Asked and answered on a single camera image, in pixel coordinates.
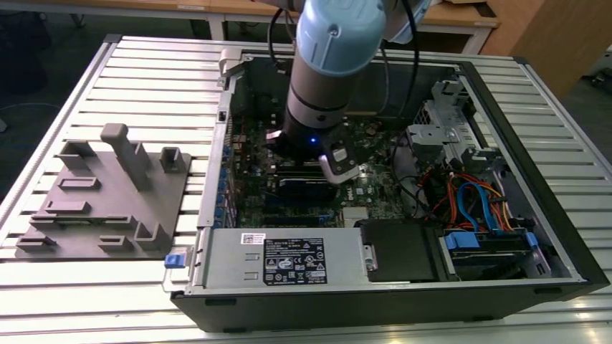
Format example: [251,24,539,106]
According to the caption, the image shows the black graphics card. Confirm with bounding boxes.
[276,176,340,206]

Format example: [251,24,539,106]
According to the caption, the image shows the green motherboard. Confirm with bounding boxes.
[228,120,418,229]

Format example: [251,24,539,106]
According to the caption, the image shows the silver chipset heatsink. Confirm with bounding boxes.
[342,206,372,220]

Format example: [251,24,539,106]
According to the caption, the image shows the metal drive cage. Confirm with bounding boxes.
[406,80,508,173]

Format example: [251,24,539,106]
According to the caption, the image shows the grey case latch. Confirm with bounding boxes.
[219,49,246,87]

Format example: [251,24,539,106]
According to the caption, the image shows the black plastic shroud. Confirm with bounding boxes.
[358,219,448,284]

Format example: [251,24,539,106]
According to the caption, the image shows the silver power supply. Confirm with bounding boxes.
[188,227,372,290]

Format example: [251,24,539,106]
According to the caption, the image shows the blue disk carrier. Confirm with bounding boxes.
[442,231,540,259]

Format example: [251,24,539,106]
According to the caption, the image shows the grey parts rack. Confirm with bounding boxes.
[14,123,194,259]

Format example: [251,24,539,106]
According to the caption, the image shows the black PC case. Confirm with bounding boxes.
[170,48,610,334]

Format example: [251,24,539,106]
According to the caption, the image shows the wooden cabinet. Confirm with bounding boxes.
[482,0,612,100]

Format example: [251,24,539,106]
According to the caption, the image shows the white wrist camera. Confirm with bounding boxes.
[318,138,360,186]

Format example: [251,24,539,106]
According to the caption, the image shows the black internal cable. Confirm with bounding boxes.
[391,138,435,220]

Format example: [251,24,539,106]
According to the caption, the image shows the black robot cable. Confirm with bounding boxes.
[267,0,423,119]

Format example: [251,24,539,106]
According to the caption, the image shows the blue wire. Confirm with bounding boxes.
[455,182,503,236]

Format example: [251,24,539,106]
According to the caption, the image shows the orange wires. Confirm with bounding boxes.
[432,171,527,234]

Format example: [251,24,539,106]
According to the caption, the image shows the wooden desk white frame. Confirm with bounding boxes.
[0,0,226,42]
[222,0,503,55]

